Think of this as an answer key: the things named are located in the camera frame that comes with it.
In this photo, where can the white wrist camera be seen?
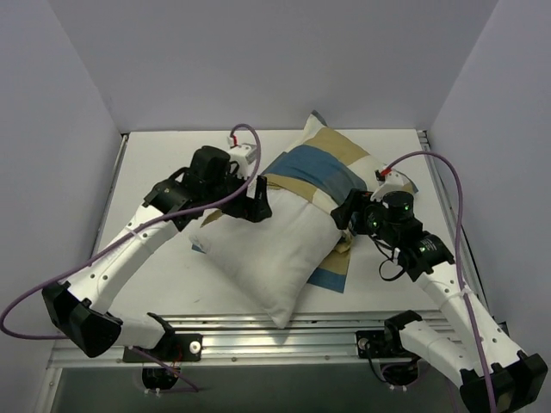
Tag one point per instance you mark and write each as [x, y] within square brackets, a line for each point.
[388, 181]
[246, 153]

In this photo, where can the aluminium rail frame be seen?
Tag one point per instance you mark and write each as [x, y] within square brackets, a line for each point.
[191, 294]

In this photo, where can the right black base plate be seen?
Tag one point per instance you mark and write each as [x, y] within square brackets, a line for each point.
[373, 343]

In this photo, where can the white pillow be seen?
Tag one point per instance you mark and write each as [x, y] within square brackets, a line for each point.
[271, 261]

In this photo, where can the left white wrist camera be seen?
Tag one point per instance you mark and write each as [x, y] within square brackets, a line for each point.
[246, 153]

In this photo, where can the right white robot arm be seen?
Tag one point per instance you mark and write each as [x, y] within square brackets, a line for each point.
[491, 372]

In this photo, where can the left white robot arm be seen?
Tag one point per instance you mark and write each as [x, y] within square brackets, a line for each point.
[79, 307]

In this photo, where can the checked blue beige pillowcase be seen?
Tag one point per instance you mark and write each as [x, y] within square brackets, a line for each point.
[322, 168]

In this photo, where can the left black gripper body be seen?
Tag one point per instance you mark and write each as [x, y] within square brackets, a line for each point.
[249, 198]

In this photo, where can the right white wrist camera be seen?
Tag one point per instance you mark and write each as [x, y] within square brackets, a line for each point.
[388, 181]

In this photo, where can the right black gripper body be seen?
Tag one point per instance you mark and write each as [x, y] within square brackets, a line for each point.
[355, 211]

